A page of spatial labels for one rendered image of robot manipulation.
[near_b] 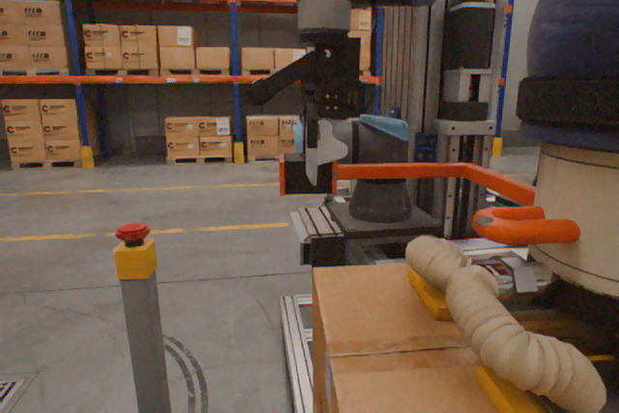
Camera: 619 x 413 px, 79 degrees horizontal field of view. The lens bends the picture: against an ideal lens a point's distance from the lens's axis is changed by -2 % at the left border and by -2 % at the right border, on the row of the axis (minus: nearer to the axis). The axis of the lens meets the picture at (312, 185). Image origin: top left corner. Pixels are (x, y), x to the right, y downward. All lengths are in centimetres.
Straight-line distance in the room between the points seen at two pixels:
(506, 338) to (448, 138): 77
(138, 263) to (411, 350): 64
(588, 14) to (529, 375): 27
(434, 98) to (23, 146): 790
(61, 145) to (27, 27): 199
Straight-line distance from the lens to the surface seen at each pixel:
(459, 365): 42
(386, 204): 87
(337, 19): 56
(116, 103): 910
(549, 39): 40
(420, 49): 108
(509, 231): 37
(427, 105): 109
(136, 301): 96
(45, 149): 836
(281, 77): 56
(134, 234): 89
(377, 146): 85
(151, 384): 108
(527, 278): 42
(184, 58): 754
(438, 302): 48
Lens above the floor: 132
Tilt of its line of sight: 14 degrees down
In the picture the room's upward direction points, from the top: straight up
